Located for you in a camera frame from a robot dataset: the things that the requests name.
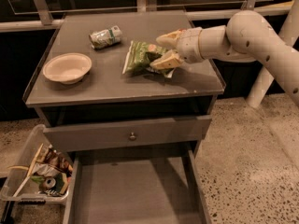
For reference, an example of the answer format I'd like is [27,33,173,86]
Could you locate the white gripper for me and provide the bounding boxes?
[150,27,204,70]

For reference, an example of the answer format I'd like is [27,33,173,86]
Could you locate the green jalapeno chip bag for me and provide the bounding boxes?
[122,40,174,78]

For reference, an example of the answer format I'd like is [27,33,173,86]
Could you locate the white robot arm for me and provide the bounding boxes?
[150,10,299,105]

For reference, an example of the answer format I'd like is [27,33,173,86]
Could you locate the grey drawer cabinet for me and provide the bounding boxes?
[21,10,226,156]

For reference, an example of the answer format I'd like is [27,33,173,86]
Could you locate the round metal drawer knob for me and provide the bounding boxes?
[129,133,136,141]

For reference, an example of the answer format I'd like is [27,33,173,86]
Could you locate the grey upper drawer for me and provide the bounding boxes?
[44,115,211,152]

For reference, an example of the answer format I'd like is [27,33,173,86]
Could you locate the grey open middle drawer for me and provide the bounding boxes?
[63,149,212,224]

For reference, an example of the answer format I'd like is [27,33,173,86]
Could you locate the beige paper bowl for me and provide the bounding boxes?
[42,53,93,84]

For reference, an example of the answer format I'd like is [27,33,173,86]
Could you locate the metal railing with glass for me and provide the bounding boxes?
[0,0,296,33]

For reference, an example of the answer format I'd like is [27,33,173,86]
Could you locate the brown snack wrapper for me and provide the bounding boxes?
[28,144,73,180]

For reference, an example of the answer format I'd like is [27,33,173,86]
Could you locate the clear plastic bin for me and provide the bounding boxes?
[1,125,73,203]

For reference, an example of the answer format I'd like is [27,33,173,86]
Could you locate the wooden stick in bin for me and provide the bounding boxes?
[3,142,43,201]

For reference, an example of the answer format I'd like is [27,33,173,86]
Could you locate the white slanted post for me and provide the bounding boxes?
[246,0,299,107]

